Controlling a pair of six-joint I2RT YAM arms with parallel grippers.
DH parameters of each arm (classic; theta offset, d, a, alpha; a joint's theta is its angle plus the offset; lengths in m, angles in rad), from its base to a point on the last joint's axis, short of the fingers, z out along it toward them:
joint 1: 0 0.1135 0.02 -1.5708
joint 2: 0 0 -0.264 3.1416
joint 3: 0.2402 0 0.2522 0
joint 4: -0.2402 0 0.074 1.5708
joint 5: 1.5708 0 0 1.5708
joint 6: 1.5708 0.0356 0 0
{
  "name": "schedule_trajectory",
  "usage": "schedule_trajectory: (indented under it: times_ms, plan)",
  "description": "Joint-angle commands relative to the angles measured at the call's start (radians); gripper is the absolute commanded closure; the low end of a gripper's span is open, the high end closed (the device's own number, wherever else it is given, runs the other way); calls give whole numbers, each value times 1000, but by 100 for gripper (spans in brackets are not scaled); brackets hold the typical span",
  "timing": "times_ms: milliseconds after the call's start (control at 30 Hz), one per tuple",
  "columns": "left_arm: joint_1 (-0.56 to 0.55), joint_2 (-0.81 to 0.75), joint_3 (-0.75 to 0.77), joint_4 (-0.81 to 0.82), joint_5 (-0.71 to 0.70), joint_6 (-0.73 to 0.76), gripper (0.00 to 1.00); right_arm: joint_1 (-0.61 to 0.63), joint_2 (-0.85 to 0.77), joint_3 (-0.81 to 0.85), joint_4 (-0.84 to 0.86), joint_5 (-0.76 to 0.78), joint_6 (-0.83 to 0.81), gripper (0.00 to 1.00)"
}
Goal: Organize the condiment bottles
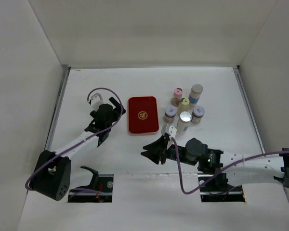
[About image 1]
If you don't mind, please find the yellow lid small bottle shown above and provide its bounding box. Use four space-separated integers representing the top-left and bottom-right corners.
177 98 190 115

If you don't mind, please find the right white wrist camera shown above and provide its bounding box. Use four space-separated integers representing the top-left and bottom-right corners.
161 124 177 140

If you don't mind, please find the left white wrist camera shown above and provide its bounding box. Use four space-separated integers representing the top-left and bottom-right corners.
89 92 104 111

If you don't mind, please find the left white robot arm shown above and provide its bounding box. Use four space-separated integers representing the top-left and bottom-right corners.
25 97 126 201

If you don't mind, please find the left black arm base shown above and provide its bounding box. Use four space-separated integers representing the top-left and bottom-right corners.
67 166 114 203

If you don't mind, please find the short jar red label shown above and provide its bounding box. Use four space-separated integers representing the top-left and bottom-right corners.
191 106 205 124

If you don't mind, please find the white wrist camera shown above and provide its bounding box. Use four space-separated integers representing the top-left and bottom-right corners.
161 124 177 140
89 92 104 111

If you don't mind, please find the tall bottle silver lid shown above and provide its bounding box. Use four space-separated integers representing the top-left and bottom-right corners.
176 111 192 135

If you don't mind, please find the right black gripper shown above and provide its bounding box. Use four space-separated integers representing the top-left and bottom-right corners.
141 135 197 166

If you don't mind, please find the short jar white lid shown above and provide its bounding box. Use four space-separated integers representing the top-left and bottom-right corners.
163 105 177 124

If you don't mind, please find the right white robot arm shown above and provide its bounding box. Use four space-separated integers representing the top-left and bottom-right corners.
141 135 289 195

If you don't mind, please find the pink lid small bottle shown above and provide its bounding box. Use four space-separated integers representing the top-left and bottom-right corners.
171 88 183 107

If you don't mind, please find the red rectangular tray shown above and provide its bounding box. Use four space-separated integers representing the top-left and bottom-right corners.
128 96 159 134

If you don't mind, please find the tall bottle grey lid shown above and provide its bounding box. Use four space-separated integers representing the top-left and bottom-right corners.
188 84 203 108

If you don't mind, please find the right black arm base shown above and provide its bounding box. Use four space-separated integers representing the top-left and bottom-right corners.
199 173 245 203

